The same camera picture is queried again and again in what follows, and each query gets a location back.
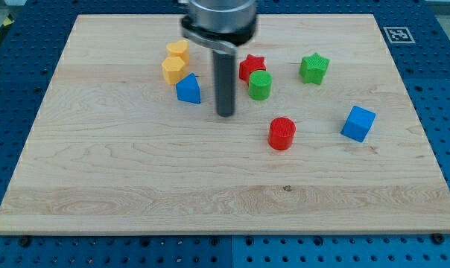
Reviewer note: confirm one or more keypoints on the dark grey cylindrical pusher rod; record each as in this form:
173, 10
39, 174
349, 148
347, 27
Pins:
224, 83

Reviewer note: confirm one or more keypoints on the blue triangle block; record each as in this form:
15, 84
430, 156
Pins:
188, 89

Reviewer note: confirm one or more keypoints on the blue cube block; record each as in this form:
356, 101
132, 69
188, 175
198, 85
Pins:
358, 123

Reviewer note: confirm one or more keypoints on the red star block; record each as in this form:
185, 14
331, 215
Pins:
249, 65

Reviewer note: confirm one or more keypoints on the green cylinder block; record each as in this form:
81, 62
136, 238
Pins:
260, 82

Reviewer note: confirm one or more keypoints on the yellow heart block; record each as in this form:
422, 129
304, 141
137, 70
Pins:
179, 49

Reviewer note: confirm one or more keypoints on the yellow pentagon block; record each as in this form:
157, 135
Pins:
174, 69

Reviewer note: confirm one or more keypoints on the red cylinder block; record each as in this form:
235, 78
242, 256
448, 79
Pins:
281, 133

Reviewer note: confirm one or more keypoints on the green star block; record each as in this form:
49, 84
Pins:
313, 68

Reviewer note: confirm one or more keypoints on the light wooden board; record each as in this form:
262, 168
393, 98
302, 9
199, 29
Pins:
113, 152

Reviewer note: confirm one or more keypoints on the white fiducial marker tag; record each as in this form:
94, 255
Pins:
399, 35

